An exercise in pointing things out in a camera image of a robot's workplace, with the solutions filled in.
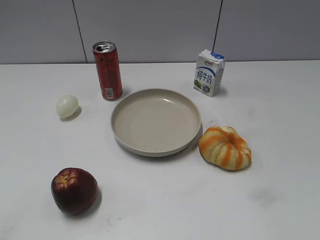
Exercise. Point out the dark red apple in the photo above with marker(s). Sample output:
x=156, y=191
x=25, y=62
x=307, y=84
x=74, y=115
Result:
x=74, y=190

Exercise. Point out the beige round plate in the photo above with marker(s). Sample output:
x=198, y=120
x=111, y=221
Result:
x=156, y=122

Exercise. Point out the orange striped pumpkin toy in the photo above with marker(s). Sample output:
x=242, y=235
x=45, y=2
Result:
x=224, y=147

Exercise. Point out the white milk carton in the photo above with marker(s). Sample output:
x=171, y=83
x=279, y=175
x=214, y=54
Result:
x=209, y=72

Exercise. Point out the red drink can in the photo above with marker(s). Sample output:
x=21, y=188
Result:
x=108, y=70

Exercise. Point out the white egg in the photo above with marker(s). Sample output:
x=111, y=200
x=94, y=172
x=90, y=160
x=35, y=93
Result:
x=66, y=106

